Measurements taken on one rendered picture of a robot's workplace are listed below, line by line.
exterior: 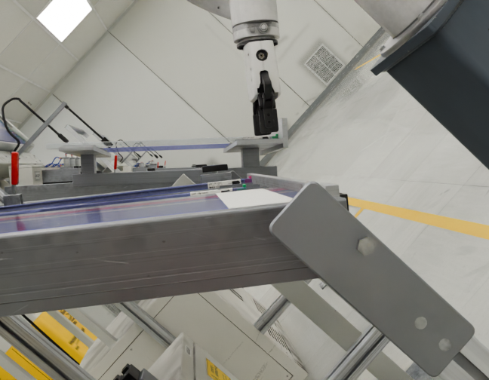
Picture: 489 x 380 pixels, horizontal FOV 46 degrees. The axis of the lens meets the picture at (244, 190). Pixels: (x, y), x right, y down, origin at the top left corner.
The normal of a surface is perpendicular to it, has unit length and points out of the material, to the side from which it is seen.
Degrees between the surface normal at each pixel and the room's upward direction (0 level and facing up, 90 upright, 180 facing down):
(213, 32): 90
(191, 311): 90
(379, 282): 90
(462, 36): 90
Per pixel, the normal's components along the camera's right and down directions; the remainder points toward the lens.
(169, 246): 0.09, 0.04
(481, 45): 0.31, -0.21
